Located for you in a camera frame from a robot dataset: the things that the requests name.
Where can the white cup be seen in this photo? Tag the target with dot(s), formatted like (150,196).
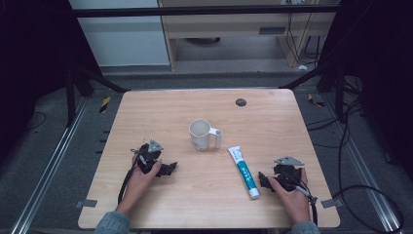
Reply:
(201,136)

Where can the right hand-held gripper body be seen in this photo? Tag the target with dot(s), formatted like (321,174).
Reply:
(287,175)

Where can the black frame leg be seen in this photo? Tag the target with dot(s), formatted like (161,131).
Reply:
(324,76)
(84,79)

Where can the person's right hand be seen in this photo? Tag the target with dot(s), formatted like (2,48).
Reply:
(292,203)

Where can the white cabinet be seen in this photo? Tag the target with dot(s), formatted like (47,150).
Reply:
(125,42)

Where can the grey metal table bracket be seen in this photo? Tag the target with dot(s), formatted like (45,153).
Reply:
(331,203)
(87,203)

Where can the white and teal toothpaste tube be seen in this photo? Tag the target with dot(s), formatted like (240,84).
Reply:
(244,170)

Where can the black horizontal frame bar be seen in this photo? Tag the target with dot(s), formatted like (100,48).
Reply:
(201,11)

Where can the light wooden desk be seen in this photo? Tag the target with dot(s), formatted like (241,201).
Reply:
(227,27)

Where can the person's left hand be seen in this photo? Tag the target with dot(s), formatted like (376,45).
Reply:
(138,183)

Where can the small white plug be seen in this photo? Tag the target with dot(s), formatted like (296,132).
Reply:
(302,67)

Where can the yellow and black floor tape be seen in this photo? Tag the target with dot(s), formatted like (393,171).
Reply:
(105,104)
(315,101)

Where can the black curtain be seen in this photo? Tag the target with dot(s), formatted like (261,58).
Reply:
(386,71)
(29,65)

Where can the aluminium floor rail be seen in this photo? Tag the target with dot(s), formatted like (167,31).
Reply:
(48,169)
(363,175)

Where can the dark round table grommet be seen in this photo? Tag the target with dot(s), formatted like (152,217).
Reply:
(241,102)

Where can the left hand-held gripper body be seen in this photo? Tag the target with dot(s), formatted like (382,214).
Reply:
(147,157)

